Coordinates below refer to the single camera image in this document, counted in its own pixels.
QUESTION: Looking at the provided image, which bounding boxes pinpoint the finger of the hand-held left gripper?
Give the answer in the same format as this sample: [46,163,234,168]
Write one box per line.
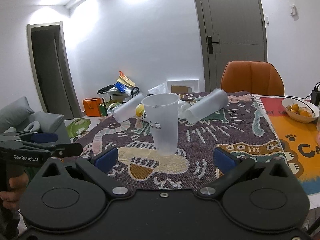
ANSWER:
[0,131,59,143]
[15,141,83,157]

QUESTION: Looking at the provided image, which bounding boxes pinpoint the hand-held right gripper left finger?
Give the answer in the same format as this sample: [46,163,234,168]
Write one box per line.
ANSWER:
[37,148,132,200]

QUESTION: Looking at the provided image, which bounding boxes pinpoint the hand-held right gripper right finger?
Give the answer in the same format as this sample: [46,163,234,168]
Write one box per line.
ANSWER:
[196,147,294,200]

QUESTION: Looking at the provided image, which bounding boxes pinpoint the frosted plastic cup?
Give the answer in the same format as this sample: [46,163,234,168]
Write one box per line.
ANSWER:
[184,88,229,125]
[112,93,147,124]

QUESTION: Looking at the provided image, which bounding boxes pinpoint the clear plastic cup black print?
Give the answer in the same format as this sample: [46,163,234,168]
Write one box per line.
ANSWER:
[141,93,179,157]

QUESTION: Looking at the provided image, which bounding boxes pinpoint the person's left hand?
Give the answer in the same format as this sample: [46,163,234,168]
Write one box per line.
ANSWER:
[0,174,30,211]

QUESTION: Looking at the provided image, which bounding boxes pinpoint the green leaf rug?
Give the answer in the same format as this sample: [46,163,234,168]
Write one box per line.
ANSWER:
[65,118,92,139]

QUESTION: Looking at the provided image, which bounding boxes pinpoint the printed woven blanket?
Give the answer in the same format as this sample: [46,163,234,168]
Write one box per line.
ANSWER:
[71,91,292,190]

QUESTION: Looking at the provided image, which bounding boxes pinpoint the grey sofa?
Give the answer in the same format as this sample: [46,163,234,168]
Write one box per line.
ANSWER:
[0,96,69,144]

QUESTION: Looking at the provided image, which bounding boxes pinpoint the orange shopping bag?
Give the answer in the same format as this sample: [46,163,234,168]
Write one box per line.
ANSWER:
[83,98,102,117]

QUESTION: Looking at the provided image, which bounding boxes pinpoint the green shopping bag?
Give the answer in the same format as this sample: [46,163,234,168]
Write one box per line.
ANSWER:
[99,102,110,117]

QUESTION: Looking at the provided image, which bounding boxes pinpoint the clear crumpled plastic bag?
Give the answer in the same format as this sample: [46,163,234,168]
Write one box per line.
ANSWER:
[177,100,193,119]

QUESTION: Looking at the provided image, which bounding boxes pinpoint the orange paw print mat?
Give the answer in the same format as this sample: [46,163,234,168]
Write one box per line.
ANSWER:
[252,94,320,195]

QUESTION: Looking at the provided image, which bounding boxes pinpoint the brown paper bag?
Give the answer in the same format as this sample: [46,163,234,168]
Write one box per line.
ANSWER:
[116,71,137,88]

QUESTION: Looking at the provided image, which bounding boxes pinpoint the white bowl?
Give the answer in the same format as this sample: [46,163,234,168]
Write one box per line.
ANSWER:
[282,97,320,123]

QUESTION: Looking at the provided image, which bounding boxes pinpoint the white plastic bag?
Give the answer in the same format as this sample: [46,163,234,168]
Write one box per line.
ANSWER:
[148,83,167,95]

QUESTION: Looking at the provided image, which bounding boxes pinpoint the orange leather chair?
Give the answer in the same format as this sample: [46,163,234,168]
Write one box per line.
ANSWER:
[221,61,285,97]

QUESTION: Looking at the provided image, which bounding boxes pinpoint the pile of small oranges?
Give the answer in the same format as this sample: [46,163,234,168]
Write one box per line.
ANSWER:
[286,103,315,118]

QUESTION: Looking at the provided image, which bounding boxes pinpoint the black power adapter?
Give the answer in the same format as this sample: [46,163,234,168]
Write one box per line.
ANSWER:
[311,81,320,103]

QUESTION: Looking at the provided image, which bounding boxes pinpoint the grey door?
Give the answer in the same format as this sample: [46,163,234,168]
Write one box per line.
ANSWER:
[191,0,267,93]

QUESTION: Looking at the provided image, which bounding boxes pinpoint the dark open doorway frame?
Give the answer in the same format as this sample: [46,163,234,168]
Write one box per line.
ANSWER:
[26,22,82,120]

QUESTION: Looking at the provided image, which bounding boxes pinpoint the black wire rack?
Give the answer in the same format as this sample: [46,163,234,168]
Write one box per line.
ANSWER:
[97,86,140,103]

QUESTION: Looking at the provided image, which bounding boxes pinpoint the white picture frame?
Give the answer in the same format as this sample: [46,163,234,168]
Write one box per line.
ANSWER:
[166,79,200,94]

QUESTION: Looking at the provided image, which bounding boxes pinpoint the black door lock handle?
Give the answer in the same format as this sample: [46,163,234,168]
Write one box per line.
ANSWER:
[207,35,220,54]

